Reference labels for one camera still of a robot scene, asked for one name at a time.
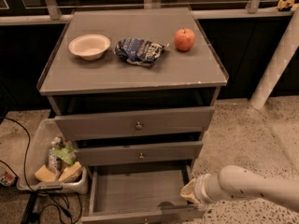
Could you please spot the grey top drawer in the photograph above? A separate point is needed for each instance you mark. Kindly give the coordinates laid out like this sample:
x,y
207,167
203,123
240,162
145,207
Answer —
x,y
135,123

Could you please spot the yellow sponge right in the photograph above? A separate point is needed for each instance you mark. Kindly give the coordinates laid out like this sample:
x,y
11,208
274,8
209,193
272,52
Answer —
x,y
71,173

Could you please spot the grey middle drawer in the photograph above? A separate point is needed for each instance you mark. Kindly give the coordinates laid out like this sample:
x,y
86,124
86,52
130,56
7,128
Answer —
x,y
97,156

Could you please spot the white paper bowl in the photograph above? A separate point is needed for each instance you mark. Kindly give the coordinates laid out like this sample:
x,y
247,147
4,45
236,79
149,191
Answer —
x,y
89,47

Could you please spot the small packet on floor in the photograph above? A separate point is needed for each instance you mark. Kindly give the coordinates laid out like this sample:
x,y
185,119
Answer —
x,y
6,178

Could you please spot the green snack packet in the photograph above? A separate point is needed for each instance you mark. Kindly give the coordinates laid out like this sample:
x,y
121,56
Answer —
x,y
66,154

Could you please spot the grey drawer cabinet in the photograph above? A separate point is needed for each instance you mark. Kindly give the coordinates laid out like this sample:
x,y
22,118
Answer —
x,y
179,79

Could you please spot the black device on floor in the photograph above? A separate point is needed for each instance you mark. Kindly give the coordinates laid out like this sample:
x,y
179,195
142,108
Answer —
x,y
29,208

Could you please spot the white diagonal support post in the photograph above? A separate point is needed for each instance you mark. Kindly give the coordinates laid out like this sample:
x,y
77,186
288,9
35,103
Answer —
x,y
286,48

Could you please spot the grey drawer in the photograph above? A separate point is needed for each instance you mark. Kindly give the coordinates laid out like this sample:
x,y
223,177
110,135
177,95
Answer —
x,y
135,123
140,193
97,156

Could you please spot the grey bottom drawer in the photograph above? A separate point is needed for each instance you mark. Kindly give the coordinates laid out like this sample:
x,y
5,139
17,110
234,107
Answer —
x,y
140,193

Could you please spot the yellow object on ledge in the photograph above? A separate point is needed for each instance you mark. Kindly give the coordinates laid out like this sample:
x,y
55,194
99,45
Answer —
x,y
286,5

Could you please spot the clear plastic bottle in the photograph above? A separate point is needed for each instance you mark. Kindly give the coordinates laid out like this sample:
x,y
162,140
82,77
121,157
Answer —
x,y
53,160

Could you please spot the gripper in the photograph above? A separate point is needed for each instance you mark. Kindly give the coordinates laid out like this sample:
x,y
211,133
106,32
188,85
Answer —
x,y
200,187

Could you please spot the yellow sponge left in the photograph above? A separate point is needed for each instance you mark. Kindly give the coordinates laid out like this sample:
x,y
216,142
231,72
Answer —
x,y
44,174

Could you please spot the yellow sponge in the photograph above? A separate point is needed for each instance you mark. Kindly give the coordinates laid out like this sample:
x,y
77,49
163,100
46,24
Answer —
x,y
71,173
44,174

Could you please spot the red apple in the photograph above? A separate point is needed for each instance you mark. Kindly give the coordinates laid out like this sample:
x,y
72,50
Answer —
x,y
184,39

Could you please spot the blue crumpled chip bag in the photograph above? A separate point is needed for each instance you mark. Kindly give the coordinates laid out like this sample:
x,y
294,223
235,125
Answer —
x,y
139,52

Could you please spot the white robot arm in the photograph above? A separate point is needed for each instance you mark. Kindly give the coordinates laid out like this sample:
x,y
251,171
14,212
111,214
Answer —
x,y
233,183

